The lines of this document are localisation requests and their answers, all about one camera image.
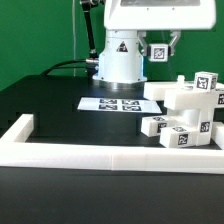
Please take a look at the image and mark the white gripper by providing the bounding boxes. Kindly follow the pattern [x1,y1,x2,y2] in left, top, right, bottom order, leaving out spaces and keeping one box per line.
[104,0,216,56]

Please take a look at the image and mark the white tagged cube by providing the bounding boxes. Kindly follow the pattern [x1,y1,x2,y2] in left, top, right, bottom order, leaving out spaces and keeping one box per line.
[194,71,218,92]
[149,44,169,62]

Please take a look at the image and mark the white chair back part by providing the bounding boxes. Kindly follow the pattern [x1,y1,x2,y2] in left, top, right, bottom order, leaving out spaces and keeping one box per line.
[143,79,224,108]

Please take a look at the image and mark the white tagged block front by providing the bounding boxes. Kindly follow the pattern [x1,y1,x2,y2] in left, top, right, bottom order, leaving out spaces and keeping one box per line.
[141,115,176,137]

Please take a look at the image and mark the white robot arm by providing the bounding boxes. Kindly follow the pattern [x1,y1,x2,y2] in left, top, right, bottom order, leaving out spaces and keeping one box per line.
[93,0,216,89]

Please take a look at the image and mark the white flat tagged plank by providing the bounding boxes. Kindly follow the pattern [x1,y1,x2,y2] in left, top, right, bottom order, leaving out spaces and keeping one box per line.
[77,97,161,114]

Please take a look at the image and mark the black cable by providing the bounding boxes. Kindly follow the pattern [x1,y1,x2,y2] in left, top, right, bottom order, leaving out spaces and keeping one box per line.
[40,59,98,76]

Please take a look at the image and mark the white U-shaped border frame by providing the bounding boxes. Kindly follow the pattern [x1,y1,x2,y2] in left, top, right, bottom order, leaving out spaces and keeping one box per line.
[0,114,224,174]

